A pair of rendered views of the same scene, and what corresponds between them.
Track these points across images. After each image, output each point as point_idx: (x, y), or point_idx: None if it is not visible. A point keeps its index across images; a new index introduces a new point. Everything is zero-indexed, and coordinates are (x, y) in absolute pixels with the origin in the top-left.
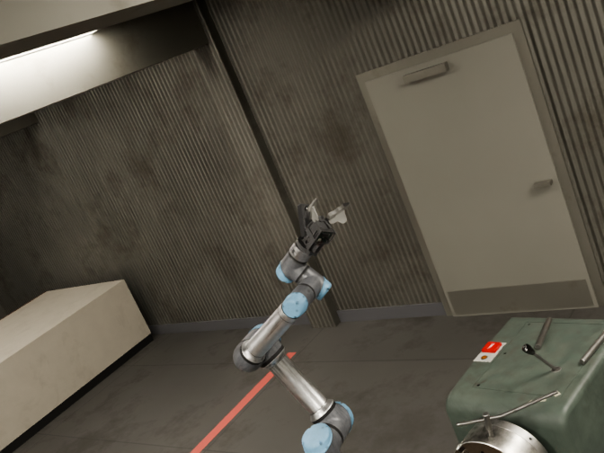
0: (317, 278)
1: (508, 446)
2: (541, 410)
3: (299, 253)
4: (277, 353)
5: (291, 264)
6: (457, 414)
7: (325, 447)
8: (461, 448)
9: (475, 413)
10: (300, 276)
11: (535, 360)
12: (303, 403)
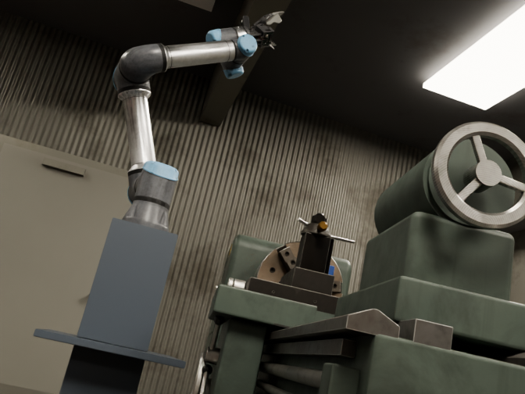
0: None
1: None
2: (331, 256)
3: (244, 33)
4: (150, 90)
5: (232, 34)
6: (249, 247)
7: (176, 177)
8: (282, 248)
9: (269, 248)
10: None
11: None
12: (143, 146)
